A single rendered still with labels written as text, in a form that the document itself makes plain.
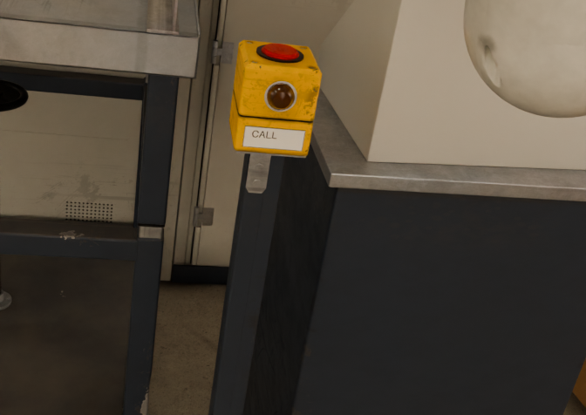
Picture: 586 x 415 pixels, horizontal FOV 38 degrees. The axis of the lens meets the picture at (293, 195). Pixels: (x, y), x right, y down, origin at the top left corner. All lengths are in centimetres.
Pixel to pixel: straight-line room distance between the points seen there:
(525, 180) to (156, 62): 49
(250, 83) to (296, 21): 93
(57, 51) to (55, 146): 83
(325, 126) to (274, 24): 69
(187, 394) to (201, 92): 64
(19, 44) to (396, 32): 46
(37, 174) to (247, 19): 58
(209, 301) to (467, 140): 108
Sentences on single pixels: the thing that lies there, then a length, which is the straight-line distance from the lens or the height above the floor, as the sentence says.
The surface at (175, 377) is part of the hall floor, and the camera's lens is 180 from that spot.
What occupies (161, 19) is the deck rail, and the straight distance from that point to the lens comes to 111.
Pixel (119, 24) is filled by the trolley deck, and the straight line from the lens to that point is 109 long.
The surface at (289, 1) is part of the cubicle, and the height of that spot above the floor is 72.
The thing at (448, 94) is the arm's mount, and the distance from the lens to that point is 104.
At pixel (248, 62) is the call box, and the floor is 90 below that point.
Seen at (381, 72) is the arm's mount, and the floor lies 86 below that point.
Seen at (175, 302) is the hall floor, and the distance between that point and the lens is 200.
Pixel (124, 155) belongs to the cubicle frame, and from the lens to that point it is 190.
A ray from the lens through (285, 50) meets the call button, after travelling 88.
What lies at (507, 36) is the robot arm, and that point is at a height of 107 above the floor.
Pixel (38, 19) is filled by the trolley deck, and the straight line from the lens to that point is 108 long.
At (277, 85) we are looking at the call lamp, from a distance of 85.
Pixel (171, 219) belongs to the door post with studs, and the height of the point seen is 18.
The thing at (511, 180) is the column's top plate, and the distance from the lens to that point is 109.
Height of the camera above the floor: 118
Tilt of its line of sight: 28 degrees down
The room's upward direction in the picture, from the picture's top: 10 degrees clockwise
